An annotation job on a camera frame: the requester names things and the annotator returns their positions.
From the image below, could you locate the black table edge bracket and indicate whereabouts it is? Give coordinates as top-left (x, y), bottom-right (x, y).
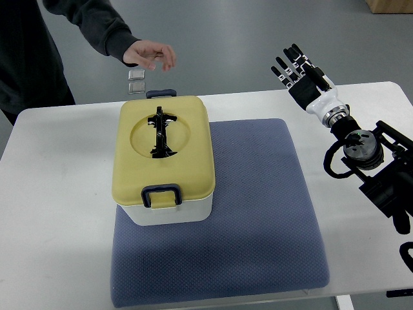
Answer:
top-left (386, 289), bottom-right (413, 298)

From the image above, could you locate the white storage box base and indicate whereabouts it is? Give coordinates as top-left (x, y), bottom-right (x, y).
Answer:
top-left (119, 193), bottom-right (214, 226)

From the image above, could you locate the cardboard box corner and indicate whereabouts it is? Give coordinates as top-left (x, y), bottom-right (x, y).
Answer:
top-left (365, 0), bottom-right (412, 14)

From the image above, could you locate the upper metal floor socket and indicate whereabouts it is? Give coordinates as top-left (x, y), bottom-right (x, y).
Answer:
top-left (128, 69), bottom-right (145, 81)

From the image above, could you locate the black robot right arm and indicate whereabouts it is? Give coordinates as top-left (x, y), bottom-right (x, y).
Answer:
top-left (323, 108), bottom-right (412, 235)

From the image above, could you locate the blue fabric cushion mat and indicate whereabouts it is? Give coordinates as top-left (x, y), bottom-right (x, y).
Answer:
top-left (110, 119), bottom-right (330, 307)

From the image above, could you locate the person's dark clothed torso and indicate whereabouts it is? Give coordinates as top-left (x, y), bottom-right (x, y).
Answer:
top-left (1, 1), bottom-right (75, 124)

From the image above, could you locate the person's bare hand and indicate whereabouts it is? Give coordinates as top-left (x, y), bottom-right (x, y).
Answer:
top-left (122, 40), bottom-right (177, 72)

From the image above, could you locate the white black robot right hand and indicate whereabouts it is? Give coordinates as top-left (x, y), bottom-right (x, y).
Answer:
top-left (271, 44), bottom-right (350, 124)

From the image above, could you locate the person's dark sleeve forearm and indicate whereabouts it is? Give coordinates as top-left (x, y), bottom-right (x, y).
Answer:
top-left (43, 0), bottom-right (138, 61)

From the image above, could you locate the yellow storage box lid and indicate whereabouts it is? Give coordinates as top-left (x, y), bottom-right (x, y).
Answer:
top-left (112, 96), bottom-right (216, 208)

